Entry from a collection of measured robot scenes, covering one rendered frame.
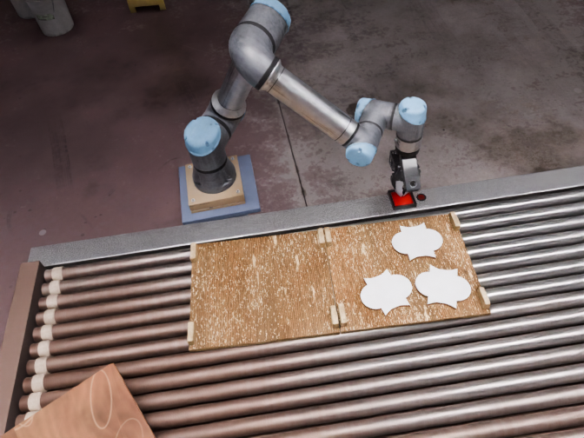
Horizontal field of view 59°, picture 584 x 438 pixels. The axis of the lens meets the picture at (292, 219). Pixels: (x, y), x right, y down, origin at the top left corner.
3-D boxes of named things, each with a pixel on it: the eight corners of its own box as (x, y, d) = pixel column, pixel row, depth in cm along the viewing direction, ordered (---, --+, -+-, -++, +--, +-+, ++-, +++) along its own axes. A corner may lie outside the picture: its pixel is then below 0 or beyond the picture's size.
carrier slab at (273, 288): (193, 247, 161) (191, 244, 159) (322, 232, 161) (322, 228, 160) (189, 352, 139) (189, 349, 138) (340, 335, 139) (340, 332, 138)
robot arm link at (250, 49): (223, 41, 121) (382, 158, 133) (242, 15, 127) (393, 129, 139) (207, 69, 130) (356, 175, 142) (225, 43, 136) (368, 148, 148)
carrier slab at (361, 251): (322, 231, 161) (322, 228, 160) (452, 215, 161) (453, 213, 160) (341, 334, 139) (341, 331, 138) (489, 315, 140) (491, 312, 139)
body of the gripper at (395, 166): (411, 160, 164) (415, 131, 154) (418, 179, 158) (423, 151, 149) (387, 163, 163) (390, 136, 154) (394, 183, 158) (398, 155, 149)
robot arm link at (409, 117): (400, 91, 142) (431, 97, 140) (396, 122, 151) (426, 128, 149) (393, 109, 138) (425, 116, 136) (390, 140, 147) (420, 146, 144)
